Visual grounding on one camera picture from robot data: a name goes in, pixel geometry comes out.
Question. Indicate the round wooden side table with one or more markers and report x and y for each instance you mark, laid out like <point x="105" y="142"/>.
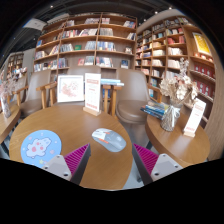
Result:
<point x="8" y="123"/>
<point x="173" y="146"/>

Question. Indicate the pale blue book stack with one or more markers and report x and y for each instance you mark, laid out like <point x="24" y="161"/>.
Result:
<point x="111" y="82"/>

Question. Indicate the stack of blue books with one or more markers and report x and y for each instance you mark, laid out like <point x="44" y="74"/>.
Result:
<point x="155" y="110"/>

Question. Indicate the white framed red print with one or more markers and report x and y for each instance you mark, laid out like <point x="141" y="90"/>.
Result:
<point x="70" y="88"/>

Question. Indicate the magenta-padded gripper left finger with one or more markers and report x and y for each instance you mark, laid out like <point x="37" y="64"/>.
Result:
<point x="77" y="159"/>

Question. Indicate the curved wooden bookshelf unit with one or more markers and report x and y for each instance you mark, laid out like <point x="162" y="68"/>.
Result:
<point x="173" y="50"/>

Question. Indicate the distant wooden bookshelf unit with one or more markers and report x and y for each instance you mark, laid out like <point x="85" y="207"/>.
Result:
<point x="16" y="63"/>

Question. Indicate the round light blue mouse pad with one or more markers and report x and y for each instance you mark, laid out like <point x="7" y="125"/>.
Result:
<point x="40" y="146"/>

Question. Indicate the grey computer mouse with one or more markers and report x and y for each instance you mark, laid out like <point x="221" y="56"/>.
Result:
<point x="110" y="140"/>

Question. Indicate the glass vase with beige flowers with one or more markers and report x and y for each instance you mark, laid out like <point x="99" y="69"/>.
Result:
<point x="170" y="116"/>

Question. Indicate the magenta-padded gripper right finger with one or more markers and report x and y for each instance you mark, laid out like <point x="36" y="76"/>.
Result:
<point x="146" y="159"/>

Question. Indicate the small white sign, wooden base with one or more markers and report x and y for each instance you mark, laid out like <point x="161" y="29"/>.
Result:
<point x="195" y="116"/>

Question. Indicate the white red sign, wooden base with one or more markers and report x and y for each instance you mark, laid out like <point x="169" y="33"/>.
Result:
<point x="92" y="90"/>

